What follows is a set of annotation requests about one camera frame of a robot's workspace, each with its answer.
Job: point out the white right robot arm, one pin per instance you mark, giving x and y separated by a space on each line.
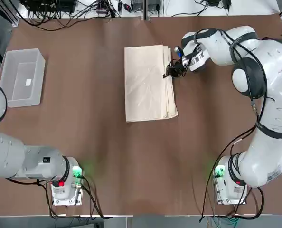
269 59

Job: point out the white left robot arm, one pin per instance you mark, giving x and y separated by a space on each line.
12 154

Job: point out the black network switch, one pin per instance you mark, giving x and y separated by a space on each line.
50 5

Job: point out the black usb hub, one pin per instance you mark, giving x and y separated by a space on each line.
102 10

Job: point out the translucent plastic bin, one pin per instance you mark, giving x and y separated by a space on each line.
40 78

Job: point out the aluminium corner post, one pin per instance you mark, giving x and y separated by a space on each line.
15 19

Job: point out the small white label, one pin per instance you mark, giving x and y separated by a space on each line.
28 82

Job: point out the black power adapter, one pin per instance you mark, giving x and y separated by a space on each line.
227 3
214 2

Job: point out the cream tablecloth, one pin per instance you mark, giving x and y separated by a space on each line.
145 85

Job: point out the black power supply box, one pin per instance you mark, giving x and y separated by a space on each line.
154 4
138 4

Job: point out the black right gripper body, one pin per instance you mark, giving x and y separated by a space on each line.
179 70

